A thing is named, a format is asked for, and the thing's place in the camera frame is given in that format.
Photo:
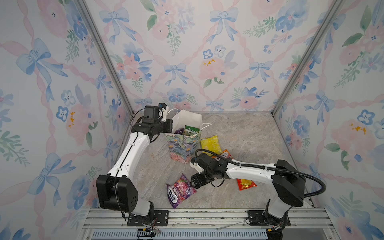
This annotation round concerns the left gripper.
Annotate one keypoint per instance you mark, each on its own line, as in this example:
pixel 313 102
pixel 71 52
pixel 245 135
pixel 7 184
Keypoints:
pixel 169 123

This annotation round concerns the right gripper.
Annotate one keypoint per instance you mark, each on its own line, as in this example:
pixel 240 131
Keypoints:
pixel 196 182

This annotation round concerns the orange Fox's fruits bag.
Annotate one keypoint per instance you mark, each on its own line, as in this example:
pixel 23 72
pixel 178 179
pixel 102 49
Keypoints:
pixel 224 154

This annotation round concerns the yellow snack packet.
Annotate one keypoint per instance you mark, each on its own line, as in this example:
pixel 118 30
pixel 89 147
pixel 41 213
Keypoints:
pixel 211 144

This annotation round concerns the floral paper gift bag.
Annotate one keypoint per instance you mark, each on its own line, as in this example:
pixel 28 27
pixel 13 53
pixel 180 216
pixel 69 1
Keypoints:
pixel 182 148

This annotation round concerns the red small snack packet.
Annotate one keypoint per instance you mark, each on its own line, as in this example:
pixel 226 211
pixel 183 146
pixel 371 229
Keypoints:
pixel 245 184

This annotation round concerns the purple Fox's berries bag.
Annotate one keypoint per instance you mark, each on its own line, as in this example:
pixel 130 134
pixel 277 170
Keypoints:
pixel 179 191
pixel 179 131

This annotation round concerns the green Fox's lemon bag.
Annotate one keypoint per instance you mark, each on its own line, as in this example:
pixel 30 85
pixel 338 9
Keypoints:
pixel 190 131

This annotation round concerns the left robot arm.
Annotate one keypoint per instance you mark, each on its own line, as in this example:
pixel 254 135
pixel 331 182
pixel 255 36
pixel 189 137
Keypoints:
pixel 116 190

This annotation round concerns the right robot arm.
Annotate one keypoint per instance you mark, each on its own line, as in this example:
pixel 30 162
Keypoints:
pixel 288 185

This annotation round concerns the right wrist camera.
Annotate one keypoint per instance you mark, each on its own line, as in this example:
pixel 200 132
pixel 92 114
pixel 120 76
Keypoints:
pixel 194 165

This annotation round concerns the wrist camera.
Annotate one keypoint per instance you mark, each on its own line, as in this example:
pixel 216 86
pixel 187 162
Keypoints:
pixel 164 111
pixel 194 165

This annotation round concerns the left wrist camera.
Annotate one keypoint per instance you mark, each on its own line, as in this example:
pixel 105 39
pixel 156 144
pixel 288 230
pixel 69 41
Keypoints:
pixel 164 111

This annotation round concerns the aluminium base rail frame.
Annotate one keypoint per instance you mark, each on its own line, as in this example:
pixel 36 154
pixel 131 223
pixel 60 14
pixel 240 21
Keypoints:
pixel 209 224

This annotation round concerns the left corner aluminium post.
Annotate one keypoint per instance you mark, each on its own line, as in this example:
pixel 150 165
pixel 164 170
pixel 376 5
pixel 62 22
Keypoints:
pixel 91 25

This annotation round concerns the corner aluminium post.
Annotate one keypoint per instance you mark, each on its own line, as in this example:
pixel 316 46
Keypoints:
pixel 91 25
pixel 328 19

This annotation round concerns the right corner aluminium post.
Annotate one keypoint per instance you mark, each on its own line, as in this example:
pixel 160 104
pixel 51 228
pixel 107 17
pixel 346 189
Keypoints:
pixel 328 19

